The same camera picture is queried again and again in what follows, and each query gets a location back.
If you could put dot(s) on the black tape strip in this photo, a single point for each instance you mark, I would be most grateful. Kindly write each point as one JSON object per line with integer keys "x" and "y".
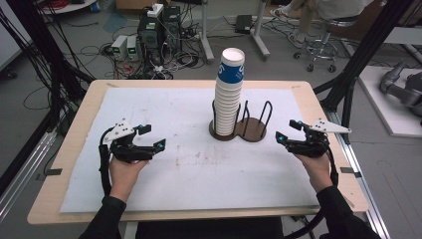
{"x": 53, "y": 172}
{"x": 348, "y": 170}

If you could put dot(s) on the white desk leg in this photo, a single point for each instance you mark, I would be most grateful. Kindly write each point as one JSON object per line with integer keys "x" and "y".
{"x": 259, "y": 33}
{"x": 206, "y": 36}

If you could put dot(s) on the person's left hand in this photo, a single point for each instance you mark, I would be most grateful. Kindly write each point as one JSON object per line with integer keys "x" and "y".
{"x": 124, "y": 176}

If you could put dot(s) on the person's right hand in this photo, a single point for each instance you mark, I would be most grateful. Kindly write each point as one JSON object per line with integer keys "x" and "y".
{"x": 316, "y": 171}

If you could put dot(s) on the white power strip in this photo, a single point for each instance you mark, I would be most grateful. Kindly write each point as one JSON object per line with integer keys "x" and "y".
{"x": 155, "y": 10}

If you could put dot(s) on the white foam mat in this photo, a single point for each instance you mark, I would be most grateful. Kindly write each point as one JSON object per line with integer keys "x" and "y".
{"x": 166, "y": 116}

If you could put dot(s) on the stack of white paper cups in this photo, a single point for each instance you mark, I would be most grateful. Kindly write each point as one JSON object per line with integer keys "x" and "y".
{"x": 229, "y": 99}

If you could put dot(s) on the grey bench power supply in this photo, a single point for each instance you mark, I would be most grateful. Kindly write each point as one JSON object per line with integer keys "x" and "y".
{"x": 118, "y": 48}
{"x": 132, "y": 48}

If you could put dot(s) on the white platform board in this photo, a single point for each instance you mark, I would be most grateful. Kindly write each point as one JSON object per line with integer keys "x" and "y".
{"x": 381, "y": 106}

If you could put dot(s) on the black computer tower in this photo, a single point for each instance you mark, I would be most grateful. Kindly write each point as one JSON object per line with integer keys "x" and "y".
{"x": 172, "y": 26}
{"x": 151, "y": 40}

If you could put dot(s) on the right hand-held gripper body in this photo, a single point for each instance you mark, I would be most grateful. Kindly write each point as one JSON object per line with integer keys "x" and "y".
{"x": 310, "y": 146}

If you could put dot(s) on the chrome swivel stool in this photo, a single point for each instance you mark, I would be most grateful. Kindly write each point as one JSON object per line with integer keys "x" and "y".
{"x": 320, "y": 49}

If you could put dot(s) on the black box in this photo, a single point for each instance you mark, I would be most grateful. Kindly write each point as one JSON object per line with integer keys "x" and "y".
{"x": 244, "y": 24}

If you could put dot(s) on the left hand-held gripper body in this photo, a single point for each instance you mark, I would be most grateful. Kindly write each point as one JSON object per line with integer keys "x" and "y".
{"x": 127, "y": 151}

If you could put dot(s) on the aluminium rail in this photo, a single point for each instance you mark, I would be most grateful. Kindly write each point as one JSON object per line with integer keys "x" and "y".
{"x": 23, "y": 179}
{"x": 368, "y": 202}

